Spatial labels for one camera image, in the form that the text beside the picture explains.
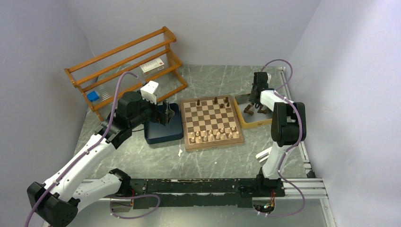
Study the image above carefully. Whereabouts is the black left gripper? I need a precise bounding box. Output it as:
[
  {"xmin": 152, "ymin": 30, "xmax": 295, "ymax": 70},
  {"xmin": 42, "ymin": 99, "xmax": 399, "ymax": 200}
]
[{"xmin": 130, "ymin": 93, "xmax": 174, "ymax": 128}]

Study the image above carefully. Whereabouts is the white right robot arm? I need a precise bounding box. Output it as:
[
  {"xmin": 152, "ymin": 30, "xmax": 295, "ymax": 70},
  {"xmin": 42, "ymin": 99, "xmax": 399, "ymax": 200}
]
[{"xmin": 249, "ymin": 72, "xmax": 306, "ymax": 196}]

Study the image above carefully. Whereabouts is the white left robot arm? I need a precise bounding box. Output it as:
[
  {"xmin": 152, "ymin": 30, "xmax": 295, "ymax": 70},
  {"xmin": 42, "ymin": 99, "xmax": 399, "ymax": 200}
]
[{"xmin": 25, "ymin": 91, "xmax": 174, "ymax": 227}]

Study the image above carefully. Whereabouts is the light chess pieces row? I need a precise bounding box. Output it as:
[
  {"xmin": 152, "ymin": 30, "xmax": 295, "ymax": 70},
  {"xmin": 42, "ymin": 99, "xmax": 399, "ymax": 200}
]
[{"xmin": 186, "ymin": 126, "xmax": 244, "ymax": 145}]

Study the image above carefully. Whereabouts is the wooden chess board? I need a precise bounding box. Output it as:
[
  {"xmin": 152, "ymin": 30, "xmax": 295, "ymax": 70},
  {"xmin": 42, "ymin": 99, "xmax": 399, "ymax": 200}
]
[{"xmin": 180, "ymin": 95, "xmax": 244, "ymax": 152}]

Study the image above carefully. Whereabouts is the blue metal tin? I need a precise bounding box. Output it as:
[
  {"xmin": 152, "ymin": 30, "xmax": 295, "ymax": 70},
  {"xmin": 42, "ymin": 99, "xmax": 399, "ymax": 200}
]
[{"xmin": 144, "ymin": 103, "xmax": 183, "ymax": 145}]

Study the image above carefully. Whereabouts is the white red box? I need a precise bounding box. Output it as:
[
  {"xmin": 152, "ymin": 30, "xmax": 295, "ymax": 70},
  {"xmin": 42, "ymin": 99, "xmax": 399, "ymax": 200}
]
[{"xmin": 140, "ymin": 58, "xmax": 165, "ymax": 76}]

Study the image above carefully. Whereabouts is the orange wooden rack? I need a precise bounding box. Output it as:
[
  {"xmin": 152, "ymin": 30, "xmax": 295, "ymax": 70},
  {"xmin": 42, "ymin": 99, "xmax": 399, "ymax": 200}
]
[{"xmin": 64, "ymin": 26, "xmax": 188, "ymax": 121}]

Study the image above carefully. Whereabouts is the blue small object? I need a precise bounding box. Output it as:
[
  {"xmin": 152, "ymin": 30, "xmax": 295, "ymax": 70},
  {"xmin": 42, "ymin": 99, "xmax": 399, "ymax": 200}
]
[{"xmin": 87, "ymin": 91, "xmax": 100, "ymax": 102}]

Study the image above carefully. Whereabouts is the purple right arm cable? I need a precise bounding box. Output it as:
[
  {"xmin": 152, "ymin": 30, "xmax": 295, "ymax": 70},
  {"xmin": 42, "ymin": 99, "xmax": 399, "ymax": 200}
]
[{"xmin": 255, "ymin": 59, "xmax": 307, "ymax": 218}]

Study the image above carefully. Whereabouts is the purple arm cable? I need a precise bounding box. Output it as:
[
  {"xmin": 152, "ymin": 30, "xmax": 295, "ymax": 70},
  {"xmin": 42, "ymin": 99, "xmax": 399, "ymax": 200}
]
[
  {"xmin": 255, "ymin": 59, "xmax": 307, "ymax": 218},
  {"xmin": 24, "ymin": 71, "xmax": 161, "ymax": 227}
]

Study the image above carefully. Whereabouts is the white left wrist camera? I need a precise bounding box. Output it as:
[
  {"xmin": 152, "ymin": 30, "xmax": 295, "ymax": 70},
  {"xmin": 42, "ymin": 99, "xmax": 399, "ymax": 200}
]
[{"xmin": 140, "ymin": 80, "xmax": 159, "ymax": 105}]

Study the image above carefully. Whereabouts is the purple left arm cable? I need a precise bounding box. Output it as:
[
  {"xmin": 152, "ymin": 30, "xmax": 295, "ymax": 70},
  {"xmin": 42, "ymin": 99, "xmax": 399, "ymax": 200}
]
[{"xmin": 24, "ymin": 71, "xmax": 161, "ymax": 227}]

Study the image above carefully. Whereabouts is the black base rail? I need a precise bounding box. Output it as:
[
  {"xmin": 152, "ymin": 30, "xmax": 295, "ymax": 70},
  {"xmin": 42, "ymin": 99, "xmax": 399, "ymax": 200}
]
[{"xmin": 114, "ymin": 174, "xmax": 285, "ymax": 209}]

